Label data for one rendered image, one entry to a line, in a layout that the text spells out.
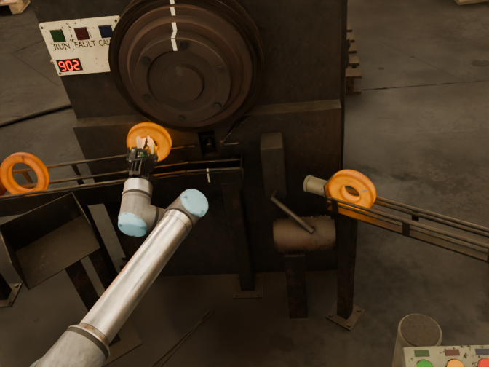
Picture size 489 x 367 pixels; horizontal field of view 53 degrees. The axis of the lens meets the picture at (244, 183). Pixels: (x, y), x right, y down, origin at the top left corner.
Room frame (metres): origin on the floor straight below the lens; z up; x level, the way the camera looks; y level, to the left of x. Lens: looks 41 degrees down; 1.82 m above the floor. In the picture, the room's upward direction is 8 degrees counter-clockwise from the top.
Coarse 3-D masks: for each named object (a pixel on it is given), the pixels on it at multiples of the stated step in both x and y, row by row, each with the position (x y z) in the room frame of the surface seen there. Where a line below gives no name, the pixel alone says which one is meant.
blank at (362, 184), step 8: (336, 176) 1.19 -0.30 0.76; (344, 176) 1.17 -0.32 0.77; (352, 176) 1.15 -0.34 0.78; (360, 176) 1.15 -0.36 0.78; (336, 184) 1.19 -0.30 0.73; (344, 184) 1.17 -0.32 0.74; (352, 184) 1.15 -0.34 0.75; (360, 184) 1.13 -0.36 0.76; (368, 184) 1.13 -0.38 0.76; (336, 192) 1.19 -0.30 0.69; (344, 192) 1.19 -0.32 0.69; (360, 192) 1.13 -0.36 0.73; (368, 192) 1.12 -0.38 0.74; (344, 200) 1.17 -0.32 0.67; (352, 200) 1.16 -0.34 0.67; (360, 200) 1.13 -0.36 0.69; (368, 200) 1.12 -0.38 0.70
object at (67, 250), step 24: (72, 192) 1.35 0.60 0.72; (24, 216) 1.27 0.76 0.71; (48, 216) 1.30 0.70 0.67; (72, 216) 1.34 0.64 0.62; (24, 240) 1.26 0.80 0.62; (48, 240) 1.26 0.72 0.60; (72, 240) 1.23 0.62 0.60; (96, 240) 1.21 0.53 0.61; (24, 264) 1.17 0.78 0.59; (48, 264) 1.15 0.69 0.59; (72, 264) 1.13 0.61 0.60; (120, 336) 1.22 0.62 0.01
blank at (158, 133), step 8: (136, 128) 1.43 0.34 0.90; (144, 128) 1.42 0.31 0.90; (152, 128) 1.42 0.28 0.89; (160, 128) 1.43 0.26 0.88; (128, 136) 1.43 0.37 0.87; (136, 136) 1.43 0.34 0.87; (144, 136) 1.42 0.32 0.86; (152, 136) 1.42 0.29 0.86; (160, 136) 1.41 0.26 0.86; (168, 136) 1.43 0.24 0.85; (128, 144) 1.43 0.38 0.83; (136, 144) 1.43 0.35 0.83; (160, 144) 1.42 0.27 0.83; (168, 144) 1.41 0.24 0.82; (160, 152) 1.42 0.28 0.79; (168, 152) 1.41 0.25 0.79; (160, 160) 1.42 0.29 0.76
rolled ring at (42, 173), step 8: (24, 152) 1.57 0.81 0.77; (8, 160) 1.55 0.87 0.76; (16, 160) 1.54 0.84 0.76; (24, 160) 1.53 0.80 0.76; (32, 160) 1.53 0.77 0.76; (40, 160) 1.55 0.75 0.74; (0, 168) 1.54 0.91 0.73; (8, 168) 1.54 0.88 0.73; (40, 168) 1.51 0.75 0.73; (0, 176) 1.53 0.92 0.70; (8, 176) 1.53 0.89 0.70; (40, 176) 1.50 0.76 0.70; (48, 176) 1.52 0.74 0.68; (8, 184) 1.52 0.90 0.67; (16, 184) 1.53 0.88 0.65; (40, 184) 1.50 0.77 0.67; (48, 184) 1.51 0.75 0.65; (16, 192) 1.50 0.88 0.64
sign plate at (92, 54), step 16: (112, 16) 1.55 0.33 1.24; (48, 32) 1.56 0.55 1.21; (64, 32) 1.56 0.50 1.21; (96, 32) 1.54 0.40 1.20; (112, 32) 1.53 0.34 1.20; (48, 48) 1.57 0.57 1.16; (64, 48) 1.56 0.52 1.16; (80, 48) 1.55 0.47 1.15; (96, 48) 1.55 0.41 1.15; (80, 64) 1.55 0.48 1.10; (96, 64) 1.55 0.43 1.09
